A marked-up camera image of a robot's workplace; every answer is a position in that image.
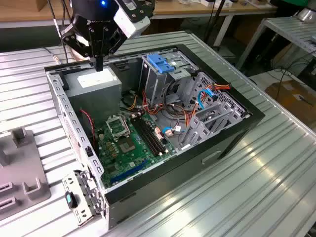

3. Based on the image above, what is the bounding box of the blue expansion slot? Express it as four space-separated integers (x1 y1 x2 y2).
110 159 149 185

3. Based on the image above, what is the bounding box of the metal socket cover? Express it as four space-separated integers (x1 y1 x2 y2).
105 115 131 139

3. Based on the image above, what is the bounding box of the slatted metal side table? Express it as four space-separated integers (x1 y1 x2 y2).
236 16 316 72

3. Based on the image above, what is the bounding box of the grey metal slot bracket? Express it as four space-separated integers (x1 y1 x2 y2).
61 169 106 227

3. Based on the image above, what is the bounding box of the orange red power wire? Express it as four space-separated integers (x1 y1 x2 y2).
184 82 232 129

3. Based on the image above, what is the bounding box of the flat brown cardboard box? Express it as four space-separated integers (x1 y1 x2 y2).
265 80 316 119

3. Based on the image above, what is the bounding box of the grey cable with metal plug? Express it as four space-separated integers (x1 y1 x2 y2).
43 47 63 65

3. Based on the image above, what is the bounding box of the CPU socket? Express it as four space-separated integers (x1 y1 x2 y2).
118 137 138 155

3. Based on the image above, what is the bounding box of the orange yellow wire bundle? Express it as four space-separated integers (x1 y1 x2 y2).
120 88 198 131

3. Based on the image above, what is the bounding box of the black RAM slot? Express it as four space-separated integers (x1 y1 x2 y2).
130 116 162 157
137 114 168 154

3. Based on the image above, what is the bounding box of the grey power supply unit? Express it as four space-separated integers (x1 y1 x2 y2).
63 66 123 129

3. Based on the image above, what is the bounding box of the black latch with blue insert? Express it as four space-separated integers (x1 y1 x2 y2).
64 191 79 210

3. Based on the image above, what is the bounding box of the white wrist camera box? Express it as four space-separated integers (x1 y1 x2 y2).
113 0 152 40

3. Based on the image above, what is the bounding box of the red black twisted wire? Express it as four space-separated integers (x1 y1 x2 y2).
79 108 97 149

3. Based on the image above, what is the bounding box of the grey parts rack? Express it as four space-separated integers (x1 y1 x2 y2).
0 127 52 222

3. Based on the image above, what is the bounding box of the wooden desk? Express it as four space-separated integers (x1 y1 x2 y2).
0 0 279 29

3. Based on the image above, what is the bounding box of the green motherboard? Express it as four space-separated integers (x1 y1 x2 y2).
95 111 178 190

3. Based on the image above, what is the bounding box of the black PC case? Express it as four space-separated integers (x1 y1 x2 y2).
43 43 266 231

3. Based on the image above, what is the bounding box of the blue drive bay latch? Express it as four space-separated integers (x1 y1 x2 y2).
147 53 175 74

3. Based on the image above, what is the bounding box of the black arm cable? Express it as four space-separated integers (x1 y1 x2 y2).
46 0 72 64

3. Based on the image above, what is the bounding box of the grey optical drive cage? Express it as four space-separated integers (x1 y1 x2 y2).
138 50 198 107

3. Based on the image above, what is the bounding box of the small brown cardboard box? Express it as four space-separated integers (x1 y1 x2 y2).
35 0 54 12

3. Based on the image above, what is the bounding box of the blue data wire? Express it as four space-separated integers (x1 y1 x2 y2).
161 88 218 135

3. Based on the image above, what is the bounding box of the grey metal disk bay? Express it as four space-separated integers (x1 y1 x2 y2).
179 71 250 151

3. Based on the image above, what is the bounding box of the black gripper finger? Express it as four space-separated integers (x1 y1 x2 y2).
61 23 98 73
97 26 127 73

